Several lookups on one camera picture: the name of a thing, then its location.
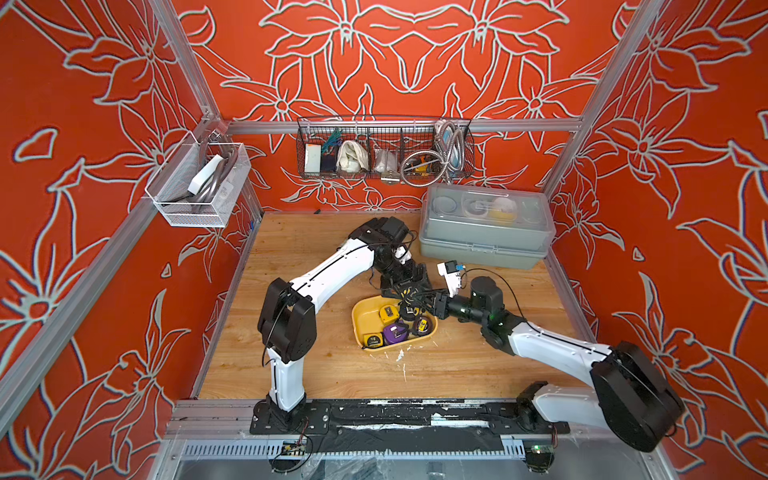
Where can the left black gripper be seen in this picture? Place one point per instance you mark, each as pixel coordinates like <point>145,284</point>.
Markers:
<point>409,279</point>

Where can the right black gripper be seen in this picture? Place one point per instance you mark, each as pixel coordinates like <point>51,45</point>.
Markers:
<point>442,304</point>

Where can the small black yellow tape measure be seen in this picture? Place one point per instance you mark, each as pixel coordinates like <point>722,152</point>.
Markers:
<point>422,327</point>

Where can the yellow plastic storage tray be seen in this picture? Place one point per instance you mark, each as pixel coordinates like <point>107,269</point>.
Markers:
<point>365,319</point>

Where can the purple tape measure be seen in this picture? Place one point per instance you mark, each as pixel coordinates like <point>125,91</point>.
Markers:
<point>395,333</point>

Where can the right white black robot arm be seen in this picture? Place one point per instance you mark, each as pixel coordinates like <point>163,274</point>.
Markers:
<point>622,391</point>

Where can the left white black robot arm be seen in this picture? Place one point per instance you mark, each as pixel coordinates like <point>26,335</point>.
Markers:
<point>287,321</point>

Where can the white box in basket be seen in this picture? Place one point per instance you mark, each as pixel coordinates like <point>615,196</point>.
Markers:
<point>312,158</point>

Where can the black green work glove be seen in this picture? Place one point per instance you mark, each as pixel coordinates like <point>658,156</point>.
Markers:
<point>369,232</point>

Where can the grey plastic lidded toolbox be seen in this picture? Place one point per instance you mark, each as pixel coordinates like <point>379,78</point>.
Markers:
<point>485,226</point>

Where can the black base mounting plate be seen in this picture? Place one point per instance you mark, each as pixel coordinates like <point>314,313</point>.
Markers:
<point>319,417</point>

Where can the white cloth in basket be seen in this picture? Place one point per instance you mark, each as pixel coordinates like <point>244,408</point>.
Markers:
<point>352,157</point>

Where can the white adapter in side basket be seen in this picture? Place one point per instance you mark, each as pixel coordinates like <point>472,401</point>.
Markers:
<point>204,174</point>

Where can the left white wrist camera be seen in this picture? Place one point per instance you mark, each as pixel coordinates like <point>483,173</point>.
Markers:
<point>402,254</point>

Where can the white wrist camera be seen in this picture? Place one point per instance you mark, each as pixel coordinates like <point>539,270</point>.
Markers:
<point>402,254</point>
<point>452,272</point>

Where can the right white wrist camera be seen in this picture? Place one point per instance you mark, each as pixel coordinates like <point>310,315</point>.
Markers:
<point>452,272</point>

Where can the black wire wall basket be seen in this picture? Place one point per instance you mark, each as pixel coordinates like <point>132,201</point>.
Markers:
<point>417,151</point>

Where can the white wire side basket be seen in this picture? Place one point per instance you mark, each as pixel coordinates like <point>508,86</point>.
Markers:
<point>213,205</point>

